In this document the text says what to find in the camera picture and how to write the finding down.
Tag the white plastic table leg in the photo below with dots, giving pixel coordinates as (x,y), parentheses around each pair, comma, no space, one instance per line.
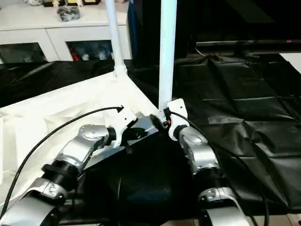
(116,35)
(167,58)

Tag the white plastic table top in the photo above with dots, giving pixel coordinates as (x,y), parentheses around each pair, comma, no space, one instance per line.
(47,113)

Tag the black glossy mat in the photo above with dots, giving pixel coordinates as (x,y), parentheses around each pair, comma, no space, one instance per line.
(235,94)

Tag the small white jar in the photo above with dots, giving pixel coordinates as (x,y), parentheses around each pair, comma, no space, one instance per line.
(102,56)
(85,57)

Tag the red bottle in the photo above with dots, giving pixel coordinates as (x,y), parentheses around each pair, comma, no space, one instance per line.
(74,56)

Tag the long black bar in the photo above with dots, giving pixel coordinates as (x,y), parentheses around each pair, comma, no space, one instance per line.
(247,43)

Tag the bag of black parts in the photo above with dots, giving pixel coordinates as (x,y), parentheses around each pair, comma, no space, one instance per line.
(68,14)

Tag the black framed plaque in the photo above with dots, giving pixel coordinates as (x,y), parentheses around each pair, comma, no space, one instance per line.
(91,2)
(48,2)

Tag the white flat panel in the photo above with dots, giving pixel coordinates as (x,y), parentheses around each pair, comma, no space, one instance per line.
(292,60)

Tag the white sideboard cabinet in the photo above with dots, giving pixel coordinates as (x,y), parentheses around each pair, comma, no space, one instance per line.
(35,30)

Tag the small white figurine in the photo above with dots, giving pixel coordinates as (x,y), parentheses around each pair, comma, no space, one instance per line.
(78,2)
(56,3)

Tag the white polka dot object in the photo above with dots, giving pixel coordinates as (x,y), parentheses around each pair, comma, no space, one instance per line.
(33,2)

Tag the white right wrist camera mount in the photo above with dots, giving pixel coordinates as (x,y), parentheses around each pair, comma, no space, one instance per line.
(177,110)

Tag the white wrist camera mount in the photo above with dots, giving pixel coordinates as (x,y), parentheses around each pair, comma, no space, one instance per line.
(177,110)
(124,122)

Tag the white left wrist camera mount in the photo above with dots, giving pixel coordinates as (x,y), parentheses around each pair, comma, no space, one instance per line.
(124,122)

